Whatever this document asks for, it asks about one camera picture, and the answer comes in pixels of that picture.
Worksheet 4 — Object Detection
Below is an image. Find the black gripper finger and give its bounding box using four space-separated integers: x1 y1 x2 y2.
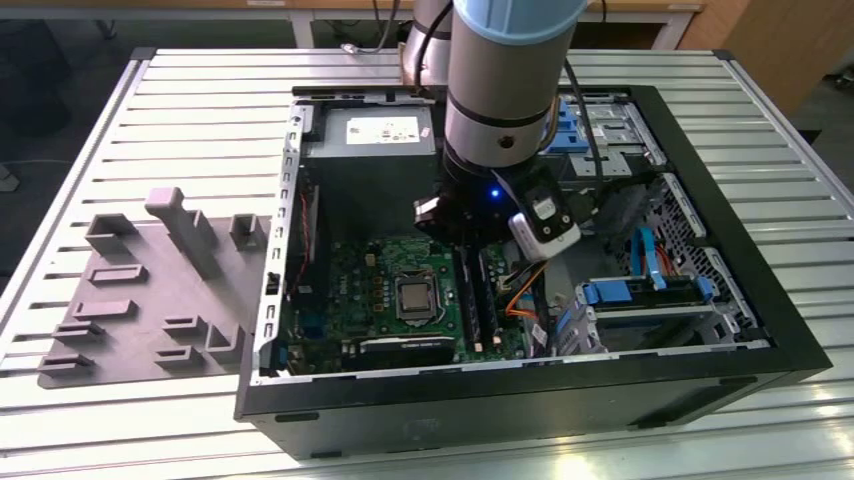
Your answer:
412 195 462 246

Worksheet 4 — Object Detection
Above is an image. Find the black CPU socket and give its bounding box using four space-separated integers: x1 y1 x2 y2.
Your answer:
390 268 448 330

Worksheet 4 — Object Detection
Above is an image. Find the grey power supply unit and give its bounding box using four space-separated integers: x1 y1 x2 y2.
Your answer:
304 105 446 236

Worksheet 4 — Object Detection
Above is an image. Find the green motherboard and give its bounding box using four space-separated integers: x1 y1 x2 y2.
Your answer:
288 232 536 374

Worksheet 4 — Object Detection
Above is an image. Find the silver CPU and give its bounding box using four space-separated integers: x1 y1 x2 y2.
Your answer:
398 284 434 314

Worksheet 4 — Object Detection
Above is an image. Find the blue plastic drive latch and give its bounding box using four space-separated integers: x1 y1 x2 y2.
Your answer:
544 97 593 156

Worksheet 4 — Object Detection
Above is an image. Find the silver metal drive cage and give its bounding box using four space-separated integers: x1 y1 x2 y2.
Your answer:
550 92 669 211

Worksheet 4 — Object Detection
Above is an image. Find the hard disk in blue carrier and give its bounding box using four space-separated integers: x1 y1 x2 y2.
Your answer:
578 277 715 309

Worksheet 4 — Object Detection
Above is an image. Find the black graphics card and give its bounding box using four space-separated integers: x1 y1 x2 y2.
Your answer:
340 333 460 372

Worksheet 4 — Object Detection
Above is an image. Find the silver metal disk bay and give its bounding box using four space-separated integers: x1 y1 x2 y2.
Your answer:
573 277 743 351

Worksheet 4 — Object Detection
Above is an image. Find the black open PC case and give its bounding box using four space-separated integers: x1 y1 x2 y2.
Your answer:
231 83 836 459

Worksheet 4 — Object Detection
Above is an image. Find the grey plastic parts rack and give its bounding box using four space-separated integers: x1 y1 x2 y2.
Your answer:
37 184 276 391

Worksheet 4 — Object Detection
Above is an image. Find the brown wooden cabinet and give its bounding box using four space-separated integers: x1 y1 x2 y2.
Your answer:
680 0 854 119

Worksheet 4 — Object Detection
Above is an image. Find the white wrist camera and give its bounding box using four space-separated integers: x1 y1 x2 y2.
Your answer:
506 172 582 261

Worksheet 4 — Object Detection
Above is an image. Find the orange wire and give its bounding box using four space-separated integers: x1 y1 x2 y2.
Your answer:
504 272 549 319

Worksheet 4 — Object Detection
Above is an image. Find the black cable bundle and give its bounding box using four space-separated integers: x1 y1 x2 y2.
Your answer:
497 172 660 291

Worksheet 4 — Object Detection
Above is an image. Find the black camera cable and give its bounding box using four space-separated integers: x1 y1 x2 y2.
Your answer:
564 59 613 226

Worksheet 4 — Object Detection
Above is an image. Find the blue flat data wire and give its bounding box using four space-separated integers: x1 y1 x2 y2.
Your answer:
630 227 670 291

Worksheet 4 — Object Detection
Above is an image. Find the loose cable with silver plug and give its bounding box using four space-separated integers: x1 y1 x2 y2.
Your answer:
340 0 404 55

